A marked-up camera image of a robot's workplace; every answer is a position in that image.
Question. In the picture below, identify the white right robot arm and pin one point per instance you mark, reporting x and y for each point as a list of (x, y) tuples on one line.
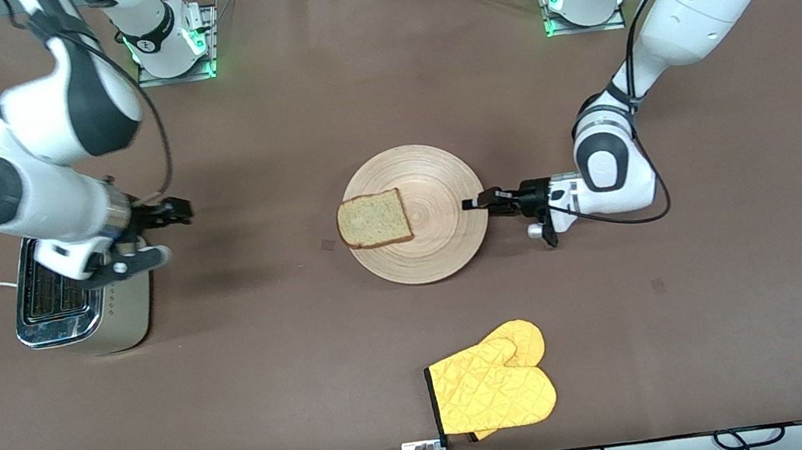
[(41, 118)]

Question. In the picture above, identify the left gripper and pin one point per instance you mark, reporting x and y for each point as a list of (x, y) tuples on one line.
[(532, 196)]

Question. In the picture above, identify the brown bread slice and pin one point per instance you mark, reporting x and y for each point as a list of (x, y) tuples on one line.
[(373, 219)]

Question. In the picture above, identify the silver two-slot toaster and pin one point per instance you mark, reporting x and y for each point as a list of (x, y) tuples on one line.
[(130, 310)]

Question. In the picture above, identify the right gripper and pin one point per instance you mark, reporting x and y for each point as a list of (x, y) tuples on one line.
[(147, 217)]

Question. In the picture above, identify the yellow quilted oven mitt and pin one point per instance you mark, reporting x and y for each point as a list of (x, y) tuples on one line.
[(491, 393)]

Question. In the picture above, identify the round wooden plate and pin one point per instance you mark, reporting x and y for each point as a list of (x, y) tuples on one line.
[(438, 212)]

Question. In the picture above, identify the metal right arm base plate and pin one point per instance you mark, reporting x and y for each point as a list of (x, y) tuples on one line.
[(149, 80)]

